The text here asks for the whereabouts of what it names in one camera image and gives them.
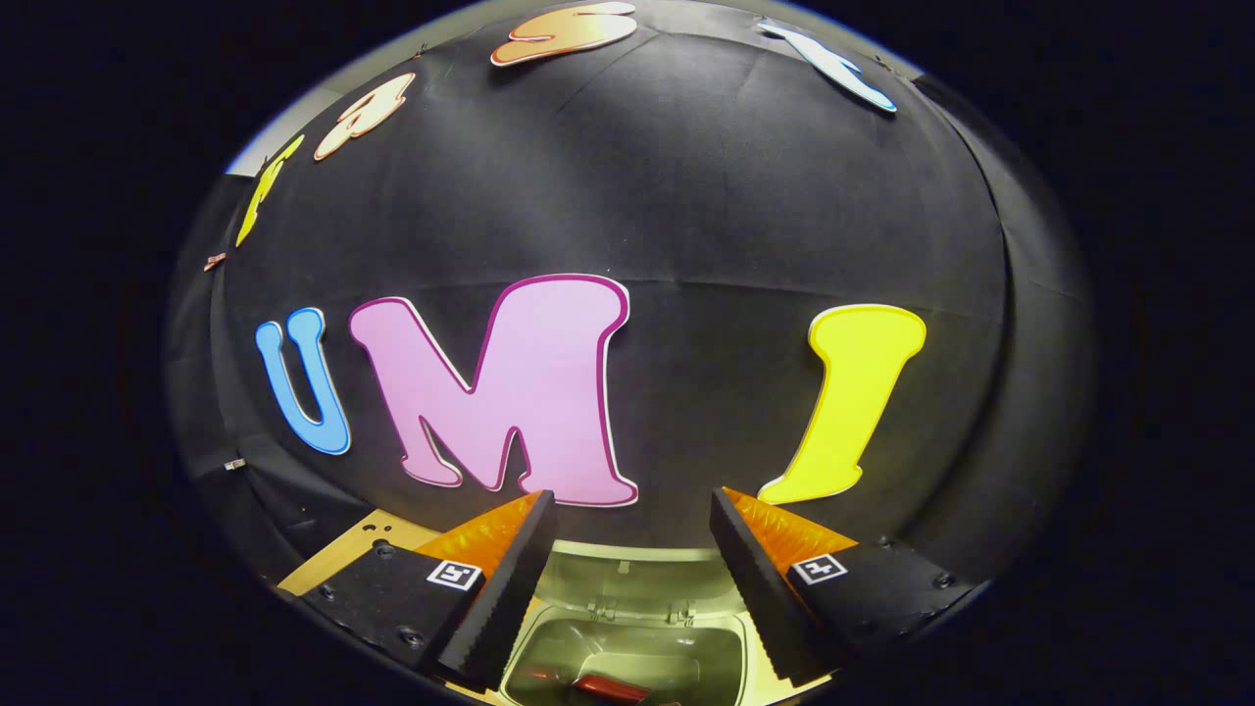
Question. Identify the black backdrop cloth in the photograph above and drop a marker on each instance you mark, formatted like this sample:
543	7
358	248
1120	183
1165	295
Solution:
735	196

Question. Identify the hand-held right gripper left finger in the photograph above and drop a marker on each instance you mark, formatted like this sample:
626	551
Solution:
510	579

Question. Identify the red pop can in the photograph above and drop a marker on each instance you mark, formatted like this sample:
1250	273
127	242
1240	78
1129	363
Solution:
613	688

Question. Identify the copper cloth clip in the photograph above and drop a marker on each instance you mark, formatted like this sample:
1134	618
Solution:
215	261

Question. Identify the pale green garbage bin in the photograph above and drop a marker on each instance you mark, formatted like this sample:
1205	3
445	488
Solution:
637	588

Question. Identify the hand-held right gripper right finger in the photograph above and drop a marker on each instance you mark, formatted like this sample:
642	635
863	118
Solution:
755	579

